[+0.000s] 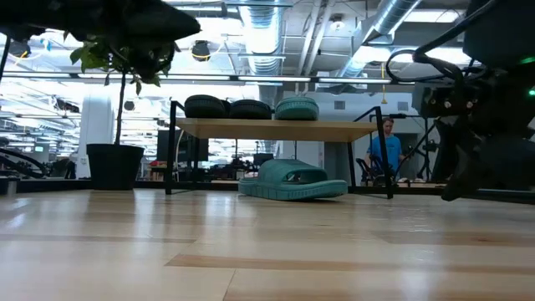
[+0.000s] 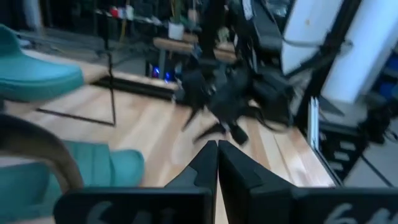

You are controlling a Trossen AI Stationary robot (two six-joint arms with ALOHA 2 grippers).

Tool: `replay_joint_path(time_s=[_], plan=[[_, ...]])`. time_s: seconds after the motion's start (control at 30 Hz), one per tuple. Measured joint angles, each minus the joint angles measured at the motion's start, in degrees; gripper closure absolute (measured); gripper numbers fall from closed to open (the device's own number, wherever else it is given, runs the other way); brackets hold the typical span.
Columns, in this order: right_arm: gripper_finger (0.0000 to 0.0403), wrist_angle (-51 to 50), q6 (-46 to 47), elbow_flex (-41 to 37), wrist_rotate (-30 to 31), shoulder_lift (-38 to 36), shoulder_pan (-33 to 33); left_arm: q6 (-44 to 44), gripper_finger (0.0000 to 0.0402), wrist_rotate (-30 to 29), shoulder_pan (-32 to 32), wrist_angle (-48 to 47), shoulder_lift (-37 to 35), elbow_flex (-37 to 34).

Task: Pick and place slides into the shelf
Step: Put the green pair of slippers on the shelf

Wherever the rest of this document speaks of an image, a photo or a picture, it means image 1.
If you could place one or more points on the black foam slide sandal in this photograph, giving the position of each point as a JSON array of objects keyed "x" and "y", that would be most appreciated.
[
  {"x": 250, "y": 110},
  {"x": 205, "y": 108}
]

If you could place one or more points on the grey wall vent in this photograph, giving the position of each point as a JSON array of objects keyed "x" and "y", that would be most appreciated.
[
  {"x": 402, "y": 106},
  {"x": 339, "y": 105}
]

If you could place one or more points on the wooden shelf with black frame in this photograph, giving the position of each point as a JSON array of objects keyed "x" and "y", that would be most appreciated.
[{"x": 276, "y": 130}]

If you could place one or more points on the black plant pot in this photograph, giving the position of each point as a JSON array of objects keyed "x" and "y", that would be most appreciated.
[{"x": 115, "y": 167}]

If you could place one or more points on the small background robot arm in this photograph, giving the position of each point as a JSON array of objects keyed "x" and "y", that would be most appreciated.
[{"x": 374, "y": 171}]

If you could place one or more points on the black tripod stand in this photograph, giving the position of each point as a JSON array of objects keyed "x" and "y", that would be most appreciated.
[{"x": 426, "y": 146}]

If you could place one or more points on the teal foam slide sandal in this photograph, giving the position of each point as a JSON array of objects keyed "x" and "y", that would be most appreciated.
[
  {"x": 292, "y": 182},
  {"x": 297, "y": 109}
]

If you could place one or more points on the small round black speaker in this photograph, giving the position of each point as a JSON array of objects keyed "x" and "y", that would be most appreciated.
[{"x": 129, "y": 105}]

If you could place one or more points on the person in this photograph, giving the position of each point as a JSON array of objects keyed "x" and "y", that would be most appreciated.
[{"x": 386, "y": 146}]

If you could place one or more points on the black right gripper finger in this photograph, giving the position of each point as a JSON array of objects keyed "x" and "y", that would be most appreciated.
[
  {"x": 510, "y": 165},
  {"x": 464, "y": 171}
]

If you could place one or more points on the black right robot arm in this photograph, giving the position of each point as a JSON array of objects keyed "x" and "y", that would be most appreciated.
[{"x": 501, "y": 29}]

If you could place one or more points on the small green tree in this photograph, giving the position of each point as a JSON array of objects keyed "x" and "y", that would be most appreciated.
[{"x": 90, "y": 58}]

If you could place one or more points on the black table edge rail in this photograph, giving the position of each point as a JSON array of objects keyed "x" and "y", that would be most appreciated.
[{"x": 42, "y": 185}]

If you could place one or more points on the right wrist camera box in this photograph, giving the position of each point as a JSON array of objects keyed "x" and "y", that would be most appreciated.
[{"x": 443, "y": 100}]

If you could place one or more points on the black ceiling speaker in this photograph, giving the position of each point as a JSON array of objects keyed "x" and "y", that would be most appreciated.
[
  {"x": 20, "y": 49},
  {"x": 201, "y": 51}
]

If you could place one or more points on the yellow hanging tag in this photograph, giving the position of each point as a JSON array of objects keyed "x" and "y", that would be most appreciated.
[{"x": 383, "y": 83}]

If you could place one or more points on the black metal rack frame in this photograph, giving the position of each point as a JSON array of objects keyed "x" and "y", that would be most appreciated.
[{"x": 411, "y": 116}]

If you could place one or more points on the long ceiling light rail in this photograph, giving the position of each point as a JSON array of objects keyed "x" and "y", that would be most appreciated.
[{"x": 271, "y": 78}]

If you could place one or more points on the white pillar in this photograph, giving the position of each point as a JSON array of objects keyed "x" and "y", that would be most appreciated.
[{"x": 96, "y": 123}]

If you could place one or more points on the black monitor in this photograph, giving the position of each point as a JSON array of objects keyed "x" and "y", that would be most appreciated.
[
  {"x": 184, "y": 146},
  {"x": 263, "y": 159}
]

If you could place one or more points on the wooden background table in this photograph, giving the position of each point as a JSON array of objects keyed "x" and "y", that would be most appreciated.
[{"x": 418, "y": 183}]

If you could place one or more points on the ribbed silver ceiling duct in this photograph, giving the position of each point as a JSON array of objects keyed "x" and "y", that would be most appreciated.
[{"x": 263, "y": 37}]

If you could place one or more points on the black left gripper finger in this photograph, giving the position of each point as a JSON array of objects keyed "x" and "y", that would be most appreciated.
[{"x": 163, "y": 21}]

